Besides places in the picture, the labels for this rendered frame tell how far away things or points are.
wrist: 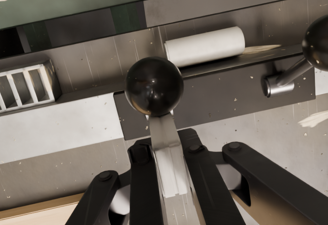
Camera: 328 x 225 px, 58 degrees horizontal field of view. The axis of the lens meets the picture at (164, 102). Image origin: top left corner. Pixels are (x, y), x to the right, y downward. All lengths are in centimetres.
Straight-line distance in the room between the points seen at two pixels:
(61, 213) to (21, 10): 24
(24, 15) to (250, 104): 27
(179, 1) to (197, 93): 253
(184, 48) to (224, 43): 4
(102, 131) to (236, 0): 240
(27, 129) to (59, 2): 15
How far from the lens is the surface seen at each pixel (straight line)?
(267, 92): 31
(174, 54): 30
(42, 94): 34
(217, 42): 31
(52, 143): 32
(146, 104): 17
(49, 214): 40
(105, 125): 31
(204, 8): 272
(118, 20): 145
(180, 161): 15
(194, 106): 29
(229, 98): 30
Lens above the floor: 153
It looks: 27 degrees down
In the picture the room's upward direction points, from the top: 88 degrees clockwise
